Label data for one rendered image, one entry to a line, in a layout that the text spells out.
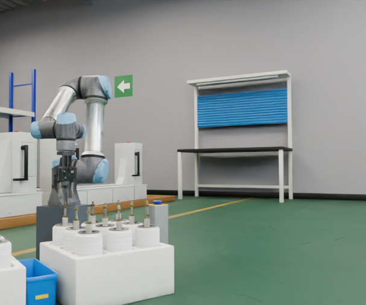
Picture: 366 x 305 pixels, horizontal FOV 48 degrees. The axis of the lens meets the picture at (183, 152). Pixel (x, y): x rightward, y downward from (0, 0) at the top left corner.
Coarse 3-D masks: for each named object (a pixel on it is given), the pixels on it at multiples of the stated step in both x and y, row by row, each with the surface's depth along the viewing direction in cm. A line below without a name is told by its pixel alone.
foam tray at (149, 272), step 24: (48, 264) 157; (72, 264) 137; (96, 264) 139; (120, 264) 144; (144, 264) 150; (168, 264) 156; (72, 288) 137; (96, 288) 139; (120, 288) 144; (144, 288) 149; (168, 288) 156
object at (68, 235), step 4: (64, 232) 152; (68, 232) 151; (72, 232) 151; (76, 232) 151; (64, 236) 152; (68, 236) 151; (72, 236) 150; (64, 240) 152; (68, 240) 151; (72, 240) 151; (64, 244) 152; (68, 244) 151; (72, 244) 150; (64, 248) 152; (68, 248) 151; (72, 248) 150
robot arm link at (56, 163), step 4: (56, 160) 194; (72, 160) 196; (76, 160) 196; (52, 164) 196; (56, 164) 194; (72, 164) 194; (52, 168) 196; (52, 172) 196; (52, 176) 196; (52, 180) 196; (52, 184) 196; (64, 184) 194
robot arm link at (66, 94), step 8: (72, 80) 202; (64, 88) 198; (72, 88) 199; (56, 96) 194; (64, 96) 193; (72, 96) 199; (56, 104) 186; (64, 104) 190; (48, 112) 181; (56, 112) 182; (64, 112) 188; (48, 120) 175; (32, 128) 173; (40, 128) 172; (48, 128) 172; (32, 136) 174; (40, 136) 173; (48, 136) 173
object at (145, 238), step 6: (138, 228) 157; (144, 228) 156; (150, 228) 156; (156, 228) 157; (138, 234) 156; (144, 234) 155; (150, 234) 155; (156, 234) 157; (138, 240) 156; (144, 240) 155; (150, 240) 155; (156, 240) 157; (138, 246) 156; (144, 246) 155; (150, 246) 155; (156, 246) 157
